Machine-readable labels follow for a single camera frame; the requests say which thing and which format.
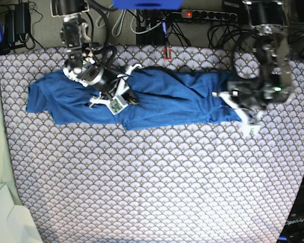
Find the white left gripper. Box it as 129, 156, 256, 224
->
212, 92, 264, 136

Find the black OpenArm base box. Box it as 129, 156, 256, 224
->
277, 179, 304, 242

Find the fan-patterned table cloth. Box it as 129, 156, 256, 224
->
0, 48, 304, 242

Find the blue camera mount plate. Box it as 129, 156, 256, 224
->
112, 0, 183, 10

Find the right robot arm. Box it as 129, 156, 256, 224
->
50, 1, 141, 115

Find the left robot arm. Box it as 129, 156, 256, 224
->
212, 1, 294, 135

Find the red and grey table clamp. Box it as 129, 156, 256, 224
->
162, 46, 172, 61

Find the black power adapter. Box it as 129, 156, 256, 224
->
4, 2, 31, 44

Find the black power strip red switch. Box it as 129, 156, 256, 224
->
180, 9, 238, 22

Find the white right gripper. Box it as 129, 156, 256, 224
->
89, 64, 142, 115

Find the grey looped cable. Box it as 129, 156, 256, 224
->
111, 10, 127, 37

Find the blue long-sleeve T-shirt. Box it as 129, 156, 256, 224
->
26, 68, 239, 130

